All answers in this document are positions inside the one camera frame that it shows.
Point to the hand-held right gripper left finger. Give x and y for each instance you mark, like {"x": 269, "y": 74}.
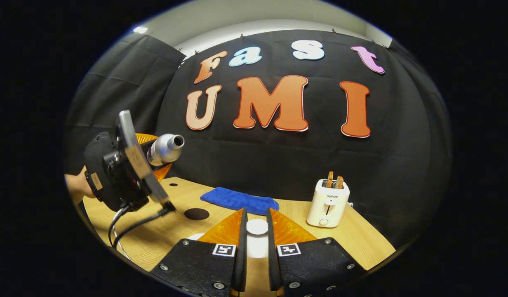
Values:
{"x": 240, "y": 255}

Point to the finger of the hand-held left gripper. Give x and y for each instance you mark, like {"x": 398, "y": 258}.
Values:
{"x": 146, "y": 137}
{"x": 162, "y": 172}

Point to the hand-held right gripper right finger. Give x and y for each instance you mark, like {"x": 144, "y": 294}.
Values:
{"x": 272, "y": 255}

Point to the silver water bottle red label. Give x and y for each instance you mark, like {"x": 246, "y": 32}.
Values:
{"x": 167, "y": 148}

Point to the white teacup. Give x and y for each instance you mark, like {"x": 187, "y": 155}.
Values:
{"x": 196, "y": 237}

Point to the dark brown round coaster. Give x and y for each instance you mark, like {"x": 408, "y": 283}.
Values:
{"x": 196, "y": 214}

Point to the blue towel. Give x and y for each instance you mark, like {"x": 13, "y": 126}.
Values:
{"x": 237, "y": 200}

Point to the white toaster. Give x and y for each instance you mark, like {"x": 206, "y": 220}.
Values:
{"x": 327, "y": 206}

